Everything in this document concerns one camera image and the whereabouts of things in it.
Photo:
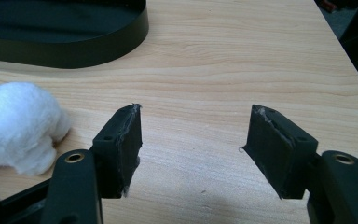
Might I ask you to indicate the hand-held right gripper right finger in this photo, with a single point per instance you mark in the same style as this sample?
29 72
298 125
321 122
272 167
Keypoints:
276 149

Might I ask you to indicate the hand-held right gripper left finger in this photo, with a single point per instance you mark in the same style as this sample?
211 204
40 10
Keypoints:
118 155

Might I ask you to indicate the white plush toy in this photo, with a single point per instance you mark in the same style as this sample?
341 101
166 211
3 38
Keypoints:
18 124

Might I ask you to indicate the black oval tray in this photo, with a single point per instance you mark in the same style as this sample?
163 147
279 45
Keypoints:
62 34

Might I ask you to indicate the red object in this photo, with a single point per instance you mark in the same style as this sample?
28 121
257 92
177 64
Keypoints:
327 4

